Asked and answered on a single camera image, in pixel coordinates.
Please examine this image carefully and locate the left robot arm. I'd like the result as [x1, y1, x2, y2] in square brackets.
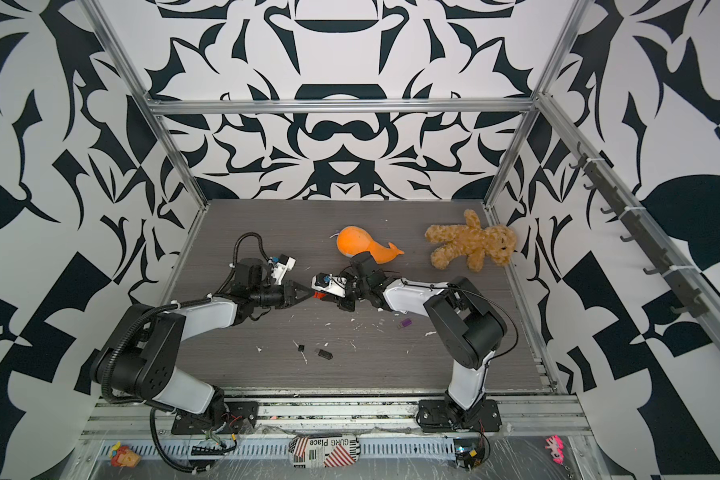
[90, 232, 313, 415]

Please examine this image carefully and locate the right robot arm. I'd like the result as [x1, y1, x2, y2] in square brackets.
[317, 253, 507, 432]

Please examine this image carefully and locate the orange plush whale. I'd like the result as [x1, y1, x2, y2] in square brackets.
[337, 226, 405, 264]

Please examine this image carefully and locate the brown teddy bear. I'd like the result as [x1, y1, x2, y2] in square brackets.
[425, 209, 517, 273]

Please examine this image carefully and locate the small electronics board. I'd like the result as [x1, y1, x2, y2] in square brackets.
[454, 437, 492, 471]

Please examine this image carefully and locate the red yellow toy figure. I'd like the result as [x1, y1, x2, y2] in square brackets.
[109, 443, 141, 468]

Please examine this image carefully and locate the pink toy figure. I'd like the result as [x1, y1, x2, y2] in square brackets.
[545, 435, 565, 465]

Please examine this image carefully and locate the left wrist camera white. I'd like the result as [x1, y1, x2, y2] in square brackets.
[269, 254, 296, 286]

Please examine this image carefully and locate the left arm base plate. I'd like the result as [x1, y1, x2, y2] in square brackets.
[171, 401, 259, 435]

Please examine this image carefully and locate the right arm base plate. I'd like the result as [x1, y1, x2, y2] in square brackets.
[415, 397, 503, 433]

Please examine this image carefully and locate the black wall hook rack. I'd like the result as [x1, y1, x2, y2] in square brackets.
[571, 153, 710, 318]

